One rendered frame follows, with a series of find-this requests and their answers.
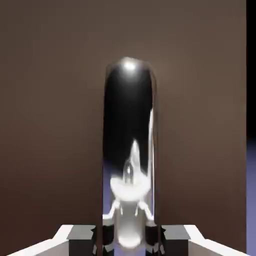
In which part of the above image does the brown wooden cabinet door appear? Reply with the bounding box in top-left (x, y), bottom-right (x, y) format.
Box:
top-left (0, 0), bottom-right (247, 256)

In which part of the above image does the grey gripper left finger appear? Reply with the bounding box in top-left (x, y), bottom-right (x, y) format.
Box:
top-left (5, 224), bottom-right (97, 256)

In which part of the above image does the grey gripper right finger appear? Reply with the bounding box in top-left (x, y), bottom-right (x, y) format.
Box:
top-left (159, 224), bottom-right (251, 256)

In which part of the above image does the shiny curved metal handle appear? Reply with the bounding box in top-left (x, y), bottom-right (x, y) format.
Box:
top-left (95, 56), bottom-right (162, 256)

